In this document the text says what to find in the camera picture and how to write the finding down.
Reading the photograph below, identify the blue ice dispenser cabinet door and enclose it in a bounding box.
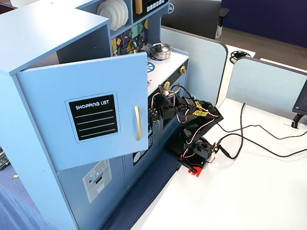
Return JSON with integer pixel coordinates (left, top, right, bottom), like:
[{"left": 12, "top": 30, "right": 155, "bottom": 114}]
[{"left": 56, "top": 153, "right": 127, "bottom": 230}]

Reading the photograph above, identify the black Dell monitor back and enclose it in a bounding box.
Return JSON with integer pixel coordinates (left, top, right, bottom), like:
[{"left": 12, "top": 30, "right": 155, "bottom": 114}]
[{"left": 161, "top": 0, "right": 223, "bottom": 40}]

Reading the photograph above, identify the long gold door handle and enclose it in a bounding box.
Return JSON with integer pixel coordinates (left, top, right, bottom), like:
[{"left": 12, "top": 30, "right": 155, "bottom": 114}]
[{"left": 133, "top": 105, "right": 142, "bottom": 141}]

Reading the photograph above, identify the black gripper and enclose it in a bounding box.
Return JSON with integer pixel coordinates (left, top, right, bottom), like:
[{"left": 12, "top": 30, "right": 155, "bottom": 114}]
[{"left": 148, "top": 84, "right": 183, "bottom": 123}]

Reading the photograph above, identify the white toy plate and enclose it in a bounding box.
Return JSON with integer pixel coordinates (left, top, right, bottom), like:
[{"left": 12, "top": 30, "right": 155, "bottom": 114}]
[
  {"left": 96, "top": 0, "right": 120, "bottom": 31},
  {"left": 121, "top": 0, "right": 129, "bottom": 26},
  {"left": 115, "top": 0, "right": 125, "bottom": 28}
]

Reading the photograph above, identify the black monitor stand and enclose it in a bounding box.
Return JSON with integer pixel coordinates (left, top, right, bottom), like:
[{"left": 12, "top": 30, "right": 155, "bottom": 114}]
[{"left": 290, "top": 114, "right": 305, "bottom": 127}]

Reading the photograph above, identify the black cable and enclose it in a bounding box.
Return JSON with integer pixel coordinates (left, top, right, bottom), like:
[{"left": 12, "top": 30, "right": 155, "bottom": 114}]
[
  {"left": 217, "top": 133, "right": 307, "bottom": 158},
  {"left": 217, "top": 122, "right": 307, "bottom": 140},
  {"left": 220, "top": 102, "right": 246, "bottom": 159}
]

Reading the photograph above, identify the computer monitor with lit screen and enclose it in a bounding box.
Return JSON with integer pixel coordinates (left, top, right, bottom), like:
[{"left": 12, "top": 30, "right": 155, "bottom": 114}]
[{"left": 292, "top": 78, "right": 307, "bottom": 115}]

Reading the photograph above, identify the steel slotted spatula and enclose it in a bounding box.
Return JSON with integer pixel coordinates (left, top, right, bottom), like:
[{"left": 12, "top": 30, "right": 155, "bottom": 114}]
[{"left": 120, "top": 33, "right": 128, "bottom": 55}]

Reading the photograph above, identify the black toy microwave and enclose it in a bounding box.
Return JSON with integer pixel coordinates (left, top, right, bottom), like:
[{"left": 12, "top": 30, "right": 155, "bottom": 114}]
[{"left": 132, "top": 0, "right": 170, "bottom": 23}]

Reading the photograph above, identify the blue shopping list cabinet door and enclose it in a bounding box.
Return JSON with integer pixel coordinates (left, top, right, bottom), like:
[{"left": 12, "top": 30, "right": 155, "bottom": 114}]
[{"left": 15, "top": 51, "right": 149, "bottom": 171}]

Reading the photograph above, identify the green circuit board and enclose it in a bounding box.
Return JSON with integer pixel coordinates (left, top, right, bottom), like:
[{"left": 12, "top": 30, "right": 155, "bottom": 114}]
[{"left": 0, "top": 146, "right": 10, "bottom": 171}]

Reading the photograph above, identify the blue wooden toy kitchen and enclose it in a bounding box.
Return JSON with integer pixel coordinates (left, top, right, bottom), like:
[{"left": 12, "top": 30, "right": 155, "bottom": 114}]
[{"left": 0, "top": 0, "right": 190, "bottom": 230}]

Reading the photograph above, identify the red arm base clamp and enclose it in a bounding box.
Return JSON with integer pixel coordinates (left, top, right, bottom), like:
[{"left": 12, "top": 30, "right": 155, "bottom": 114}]
[{"left": 178, "top": 155, "right": 207, "bottom": 177}]

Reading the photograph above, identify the light grey desk partition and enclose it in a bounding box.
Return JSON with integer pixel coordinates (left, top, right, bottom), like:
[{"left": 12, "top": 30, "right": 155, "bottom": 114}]
[
  {"left": 225, "top": 57, "right": 307, "bottom": 120},
  {"left": 160, "top": 25, "right": 228, "bottom": 107}
]

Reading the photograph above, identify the black filament spool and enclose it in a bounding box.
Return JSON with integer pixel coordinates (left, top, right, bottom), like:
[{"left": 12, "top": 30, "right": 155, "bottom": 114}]
[{"left": 229, "top": 49, "right": 257, "bottom": 64}]

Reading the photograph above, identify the steel pot with lid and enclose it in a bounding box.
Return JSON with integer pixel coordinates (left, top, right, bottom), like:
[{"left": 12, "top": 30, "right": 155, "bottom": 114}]
[{"left": 150, "top": 42, "right": 174, "bottom": 60}]

